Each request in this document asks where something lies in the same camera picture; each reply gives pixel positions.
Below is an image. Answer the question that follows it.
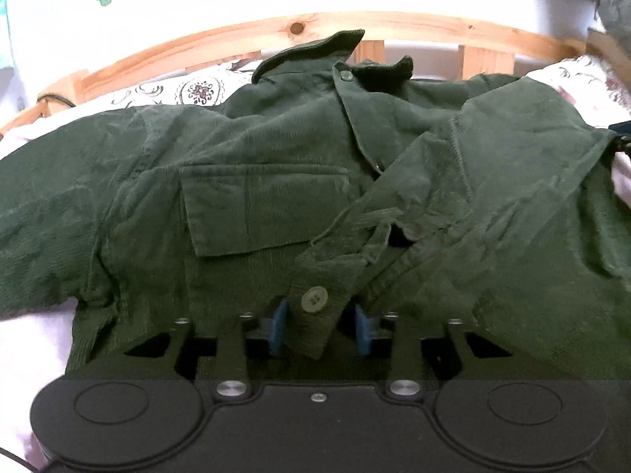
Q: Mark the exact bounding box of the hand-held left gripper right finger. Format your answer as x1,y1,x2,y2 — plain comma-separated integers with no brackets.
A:
354,302,512,399

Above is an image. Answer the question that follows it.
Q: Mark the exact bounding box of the grey cloth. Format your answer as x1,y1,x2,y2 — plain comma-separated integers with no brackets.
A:
590,0,631,43

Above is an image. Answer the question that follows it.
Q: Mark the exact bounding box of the black cable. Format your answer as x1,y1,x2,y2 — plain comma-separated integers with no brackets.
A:
36,92,78,108

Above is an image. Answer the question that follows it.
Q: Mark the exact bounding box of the dark green corduroy shirt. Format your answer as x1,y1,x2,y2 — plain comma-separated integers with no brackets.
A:
0,30,631,380

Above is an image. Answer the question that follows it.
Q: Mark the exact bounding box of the pink bed sheet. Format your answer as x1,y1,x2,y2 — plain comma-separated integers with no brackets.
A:
0,57,631,460

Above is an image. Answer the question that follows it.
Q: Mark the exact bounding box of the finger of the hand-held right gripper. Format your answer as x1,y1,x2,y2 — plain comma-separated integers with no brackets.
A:
610,120,631,153

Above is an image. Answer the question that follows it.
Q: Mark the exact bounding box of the patterned white pillow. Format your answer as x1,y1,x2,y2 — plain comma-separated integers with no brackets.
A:
106,58,631,124

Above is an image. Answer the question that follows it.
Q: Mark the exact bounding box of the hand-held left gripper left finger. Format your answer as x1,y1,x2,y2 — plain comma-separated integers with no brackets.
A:
125,298,289,399

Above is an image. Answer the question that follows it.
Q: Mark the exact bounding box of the wooden bed headboard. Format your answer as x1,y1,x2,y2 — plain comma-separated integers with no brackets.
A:
0,12,631,135

